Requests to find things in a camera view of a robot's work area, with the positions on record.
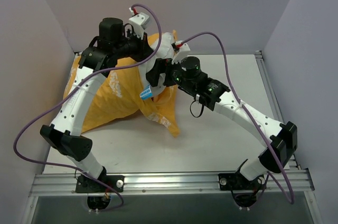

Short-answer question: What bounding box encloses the white pillow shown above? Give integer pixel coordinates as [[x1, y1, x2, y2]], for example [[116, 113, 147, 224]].
[[138, 30, 177, 97]]

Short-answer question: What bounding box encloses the orange pillowcase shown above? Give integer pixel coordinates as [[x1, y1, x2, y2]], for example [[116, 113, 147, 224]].
[[64, 30, 182, 139]]

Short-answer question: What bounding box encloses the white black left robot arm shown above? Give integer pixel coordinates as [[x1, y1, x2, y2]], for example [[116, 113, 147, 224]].
[[40, 13, 153, 192]]

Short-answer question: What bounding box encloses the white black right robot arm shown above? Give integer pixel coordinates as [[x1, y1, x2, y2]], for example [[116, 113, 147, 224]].
[[146, 57, 297, 189]]

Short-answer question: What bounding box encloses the blue white pillow label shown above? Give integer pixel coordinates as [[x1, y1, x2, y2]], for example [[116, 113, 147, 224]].
[[139, 85, 153, 100]]

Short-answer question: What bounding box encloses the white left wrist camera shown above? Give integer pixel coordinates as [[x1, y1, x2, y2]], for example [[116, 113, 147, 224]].
[[128, 7, 151, 40]]

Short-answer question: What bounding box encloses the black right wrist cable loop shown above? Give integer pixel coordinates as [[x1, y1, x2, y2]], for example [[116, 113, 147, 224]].
[[190, 99, 205, 118]]

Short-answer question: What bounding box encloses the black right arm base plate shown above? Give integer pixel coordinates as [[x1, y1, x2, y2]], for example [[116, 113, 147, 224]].
[[218, 173, 265, 191]]

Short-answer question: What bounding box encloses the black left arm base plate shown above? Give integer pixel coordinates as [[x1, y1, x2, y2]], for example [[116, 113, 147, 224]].
[[75, 175, 125, 194]]

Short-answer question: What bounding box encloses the aluminium front rail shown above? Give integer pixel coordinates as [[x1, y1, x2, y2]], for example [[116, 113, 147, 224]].
[[29, 170, 315, 198]]

